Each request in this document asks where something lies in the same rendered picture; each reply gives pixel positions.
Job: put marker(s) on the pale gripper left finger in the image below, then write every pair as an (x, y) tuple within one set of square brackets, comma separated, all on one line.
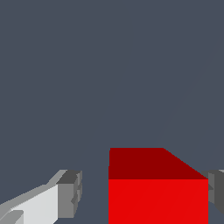
[(43, 202)]

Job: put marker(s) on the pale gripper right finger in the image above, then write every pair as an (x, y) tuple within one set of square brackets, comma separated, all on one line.
[(217, 189)]

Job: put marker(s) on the red cube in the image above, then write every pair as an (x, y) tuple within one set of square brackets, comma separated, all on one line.
[(157, 198)]

